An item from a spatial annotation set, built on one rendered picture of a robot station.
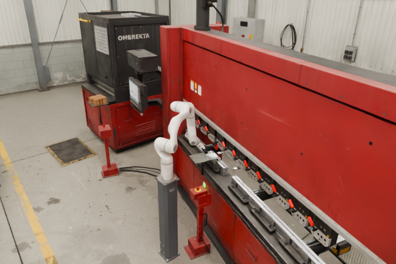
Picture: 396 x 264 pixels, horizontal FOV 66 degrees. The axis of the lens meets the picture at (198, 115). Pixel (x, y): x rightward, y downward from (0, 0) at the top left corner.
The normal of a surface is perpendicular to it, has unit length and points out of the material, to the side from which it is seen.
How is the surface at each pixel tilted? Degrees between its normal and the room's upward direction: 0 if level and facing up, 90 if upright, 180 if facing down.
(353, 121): 90
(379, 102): 90
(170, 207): 90
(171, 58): 90
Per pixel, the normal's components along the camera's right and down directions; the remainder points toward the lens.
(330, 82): -0.91, 0.15
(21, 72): 0.63, 0.31
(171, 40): 0.42, 0.36
